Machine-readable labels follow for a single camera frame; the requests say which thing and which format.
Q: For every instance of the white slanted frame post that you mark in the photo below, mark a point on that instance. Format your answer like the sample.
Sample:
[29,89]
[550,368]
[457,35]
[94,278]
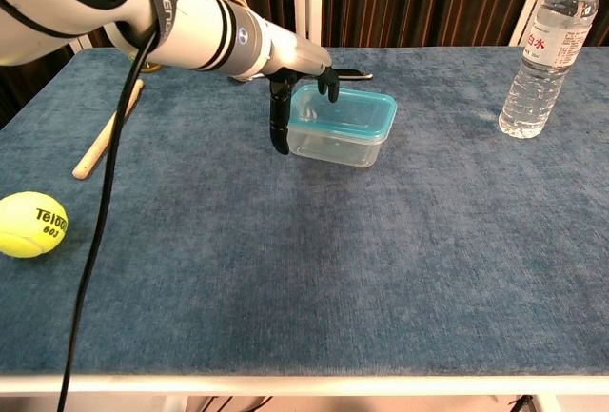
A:
[537,3]

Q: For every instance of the white vertical frame post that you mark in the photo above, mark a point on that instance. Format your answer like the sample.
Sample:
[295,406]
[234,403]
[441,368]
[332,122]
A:
[307,3]

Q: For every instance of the blue table cloth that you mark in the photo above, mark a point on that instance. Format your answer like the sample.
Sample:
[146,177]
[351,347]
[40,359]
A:
[304,250]

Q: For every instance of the blue plastic lid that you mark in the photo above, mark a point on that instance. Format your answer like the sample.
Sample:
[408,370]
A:
[347,107]

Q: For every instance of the clear plastic water bottle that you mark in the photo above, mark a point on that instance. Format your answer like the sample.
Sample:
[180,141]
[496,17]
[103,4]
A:
[542,64]

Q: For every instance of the wooden drumstick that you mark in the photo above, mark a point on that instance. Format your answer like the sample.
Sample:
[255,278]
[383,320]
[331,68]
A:
[100,141]

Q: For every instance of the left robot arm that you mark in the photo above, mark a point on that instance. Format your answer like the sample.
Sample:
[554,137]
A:
[119,3]

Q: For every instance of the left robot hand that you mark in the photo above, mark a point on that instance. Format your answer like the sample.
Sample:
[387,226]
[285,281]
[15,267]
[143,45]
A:
[300,52]

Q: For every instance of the yellow tennis ball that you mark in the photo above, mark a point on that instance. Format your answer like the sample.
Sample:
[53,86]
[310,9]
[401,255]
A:
[28,226]

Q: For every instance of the clear plastic container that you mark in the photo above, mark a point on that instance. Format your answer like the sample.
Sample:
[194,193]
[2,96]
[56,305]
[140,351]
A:
[333,148]

